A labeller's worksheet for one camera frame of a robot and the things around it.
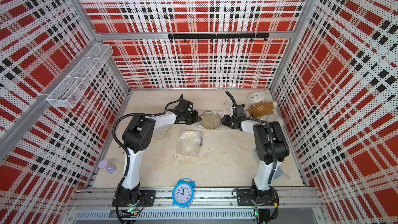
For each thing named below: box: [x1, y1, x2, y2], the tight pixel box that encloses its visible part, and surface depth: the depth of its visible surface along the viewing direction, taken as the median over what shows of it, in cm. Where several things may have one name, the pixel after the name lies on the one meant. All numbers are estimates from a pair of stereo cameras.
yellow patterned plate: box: [199, 111, 221, 130], surface depth 103 cm
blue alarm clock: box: [172, 177, 196, 209], surface depth 75 cm
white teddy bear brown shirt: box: [245, 91, 285, 126], surface depth 102 cm
